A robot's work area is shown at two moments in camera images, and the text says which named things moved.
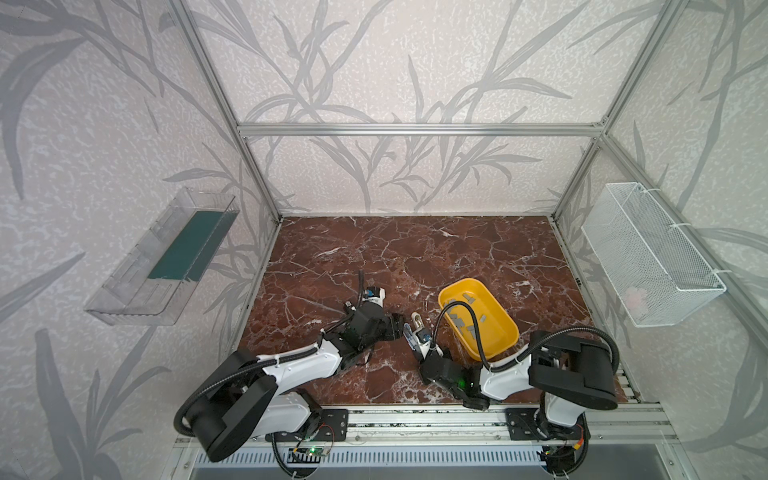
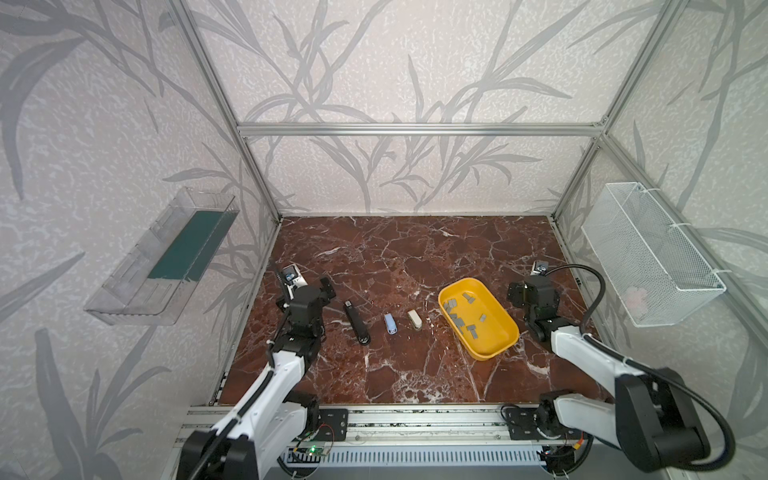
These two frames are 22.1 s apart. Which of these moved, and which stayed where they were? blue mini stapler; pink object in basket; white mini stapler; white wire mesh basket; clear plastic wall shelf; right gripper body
Moved: blue mini stapler; right gripper body
Stayed: pink object in basket; white wire mesh basket; clear plastic wall shelf; white mini stapler
